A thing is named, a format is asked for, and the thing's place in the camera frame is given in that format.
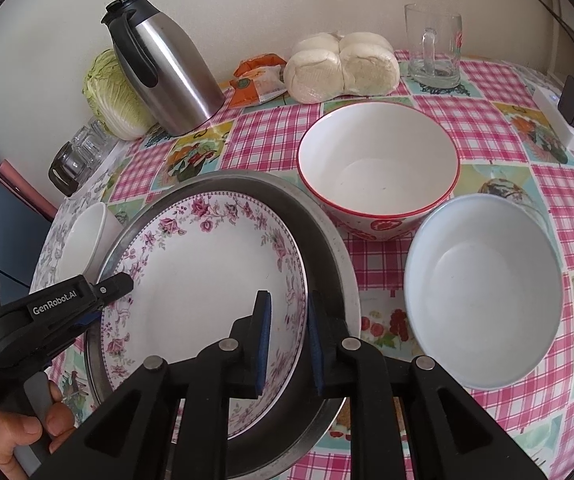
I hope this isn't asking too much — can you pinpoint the small white square bowl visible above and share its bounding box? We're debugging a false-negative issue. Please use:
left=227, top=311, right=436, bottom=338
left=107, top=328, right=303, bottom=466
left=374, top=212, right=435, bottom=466
left=56, top=203, right=122, bottom=283

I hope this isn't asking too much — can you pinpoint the floral round plate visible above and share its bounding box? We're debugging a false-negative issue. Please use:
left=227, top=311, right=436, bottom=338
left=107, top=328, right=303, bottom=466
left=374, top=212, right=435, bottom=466
left=100, top=191, right=308, bottom=437

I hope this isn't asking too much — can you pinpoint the pale blue bowl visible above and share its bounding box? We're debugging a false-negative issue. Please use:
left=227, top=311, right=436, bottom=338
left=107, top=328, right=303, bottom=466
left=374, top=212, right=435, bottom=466
left=404, top=194, right=564, bottom=390

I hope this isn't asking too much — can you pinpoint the stainless steel round pan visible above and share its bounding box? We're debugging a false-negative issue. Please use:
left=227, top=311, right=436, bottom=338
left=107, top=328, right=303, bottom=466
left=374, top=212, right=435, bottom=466
left=98, top=170, right=361, bottom=479

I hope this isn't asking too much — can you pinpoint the red rim strawberry bowl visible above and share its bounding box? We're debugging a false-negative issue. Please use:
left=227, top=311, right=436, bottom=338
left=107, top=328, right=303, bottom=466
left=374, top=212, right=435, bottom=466
left=297, top=101, right=460, bottom=242

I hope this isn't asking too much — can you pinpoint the person left hand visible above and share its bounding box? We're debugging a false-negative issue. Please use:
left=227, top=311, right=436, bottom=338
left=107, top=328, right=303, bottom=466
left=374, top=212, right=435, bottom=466
left=0, top=382, right=76, bottom=480

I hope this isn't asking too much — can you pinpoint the tray of drinking glasses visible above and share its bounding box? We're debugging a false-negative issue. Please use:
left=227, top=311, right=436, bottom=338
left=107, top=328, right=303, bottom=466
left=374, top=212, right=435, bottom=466
left=71, top=118, right=118, bottom=169

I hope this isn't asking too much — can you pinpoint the napa cabbage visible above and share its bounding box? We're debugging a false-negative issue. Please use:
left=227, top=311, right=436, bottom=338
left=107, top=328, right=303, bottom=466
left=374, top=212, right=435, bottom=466
left=82, top=49, right=158, bottom=141

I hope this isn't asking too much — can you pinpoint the stainless steel thermos jug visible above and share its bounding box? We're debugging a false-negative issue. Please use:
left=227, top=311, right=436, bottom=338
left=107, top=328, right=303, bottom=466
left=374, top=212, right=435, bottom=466
left=102, top=0, right=225, bottom=136

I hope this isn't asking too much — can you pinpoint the orange snack packet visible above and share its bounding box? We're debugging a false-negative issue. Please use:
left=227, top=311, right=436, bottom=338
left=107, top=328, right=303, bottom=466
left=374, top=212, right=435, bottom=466
left=229, top=53, right=287, bottom=108

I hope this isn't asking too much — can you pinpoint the bag of steamed buns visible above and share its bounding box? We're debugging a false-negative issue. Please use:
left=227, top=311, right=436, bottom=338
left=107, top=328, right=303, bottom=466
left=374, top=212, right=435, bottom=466
left=284, top=32, right=401, bottom=104

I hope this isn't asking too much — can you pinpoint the white power strip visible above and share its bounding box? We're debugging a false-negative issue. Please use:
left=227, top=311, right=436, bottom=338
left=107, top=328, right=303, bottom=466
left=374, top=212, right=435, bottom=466
left=532, top=86, right=574, bottom=152

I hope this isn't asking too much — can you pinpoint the glass mug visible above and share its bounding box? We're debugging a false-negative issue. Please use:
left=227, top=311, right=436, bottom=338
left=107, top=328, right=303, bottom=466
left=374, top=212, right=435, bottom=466
left=404, top=3, right=462, bottom=89

